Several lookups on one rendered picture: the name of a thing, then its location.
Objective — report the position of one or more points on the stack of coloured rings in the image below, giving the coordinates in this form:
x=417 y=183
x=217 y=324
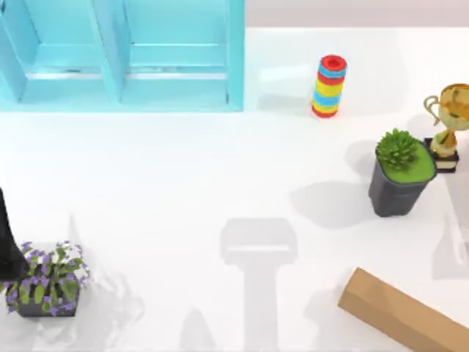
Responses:
x=328 y=88

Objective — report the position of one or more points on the green plant in grey pot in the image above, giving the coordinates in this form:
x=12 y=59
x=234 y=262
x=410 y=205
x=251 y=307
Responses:
x=397 y=183

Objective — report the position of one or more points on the light blue rack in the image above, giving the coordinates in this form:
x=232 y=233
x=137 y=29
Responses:
x=110 y=55

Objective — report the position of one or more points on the brown cardboard box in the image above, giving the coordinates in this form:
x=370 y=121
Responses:
x=403 y=311

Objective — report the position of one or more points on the purple flower plant pot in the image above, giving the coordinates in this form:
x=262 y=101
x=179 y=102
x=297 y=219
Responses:
x=47 y=289

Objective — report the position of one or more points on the gold trophy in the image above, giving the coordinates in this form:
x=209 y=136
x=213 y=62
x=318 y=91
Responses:
x=450 y=110

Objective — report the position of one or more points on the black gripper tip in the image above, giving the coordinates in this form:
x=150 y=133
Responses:
x=9 y=253

